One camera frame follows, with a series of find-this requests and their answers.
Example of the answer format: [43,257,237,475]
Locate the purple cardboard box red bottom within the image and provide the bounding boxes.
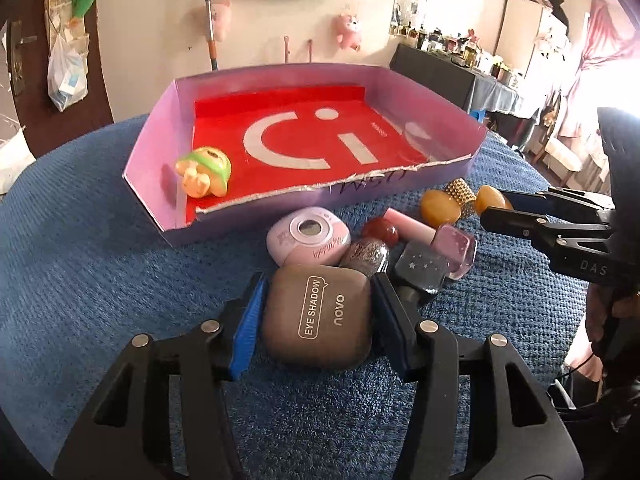
[122,61,488,247]

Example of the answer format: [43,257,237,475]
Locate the table with dark cloth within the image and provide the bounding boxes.
[389,42,523,116]

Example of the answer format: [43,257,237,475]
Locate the white cabinet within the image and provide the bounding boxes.
[495,0,571,71]

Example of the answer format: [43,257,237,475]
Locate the dark wooden door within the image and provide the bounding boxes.
[0,0,116,158]

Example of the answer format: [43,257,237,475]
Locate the pink plush pig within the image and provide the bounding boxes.
[335,13,363,51]

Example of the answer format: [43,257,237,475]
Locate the gold studded ring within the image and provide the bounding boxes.
[442,178,476,219]

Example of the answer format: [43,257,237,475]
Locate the dark star nail polish bottle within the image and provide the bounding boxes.
[392,242,451,306]

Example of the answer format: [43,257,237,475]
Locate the mop with orange grip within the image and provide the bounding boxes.
[202,0,220,71]

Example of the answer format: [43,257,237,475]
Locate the pink curtain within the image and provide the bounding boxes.
[560,0,640,141]

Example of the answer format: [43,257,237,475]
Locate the white plastic bag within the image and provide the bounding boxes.
[46,35,91,112]

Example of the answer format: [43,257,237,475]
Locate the pink nail polish bottle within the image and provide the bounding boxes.
[432,225,477,281]

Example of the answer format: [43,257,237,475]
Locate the small amber stone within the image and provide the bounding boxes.
[475,186,513,217]

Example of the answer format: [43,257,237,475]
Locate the brown eyeshadow case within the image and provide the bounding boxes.
[261,263,375,372]

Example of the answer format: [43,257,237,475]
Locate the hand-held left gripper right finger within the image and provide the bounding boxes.
[370,272,586,480]

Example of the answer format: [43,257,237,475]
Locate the white plastic sheet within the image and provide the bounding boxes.
[0,115,36,196]

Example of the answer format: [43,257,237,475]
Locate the row of small bottles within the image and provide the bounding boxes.
[390,20,521,81]

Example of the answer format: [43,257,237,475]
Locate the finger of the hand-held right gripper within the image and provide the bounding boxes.
[497,186,616,213]
[480,207,616,273]

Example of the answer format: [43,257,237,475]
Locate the pink round toy camera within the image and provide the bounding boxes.
[266,206,351,267]

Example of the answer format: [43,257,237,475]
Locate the person's right hand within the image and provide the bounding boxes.
[585,287,640,356]

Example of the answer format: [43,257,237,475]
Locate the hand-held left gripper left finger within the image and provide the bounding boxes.
[52,271,271,480]

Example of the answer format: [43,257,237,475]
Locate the green yellow toy figure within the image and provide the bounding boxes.
[175,146,233,198]

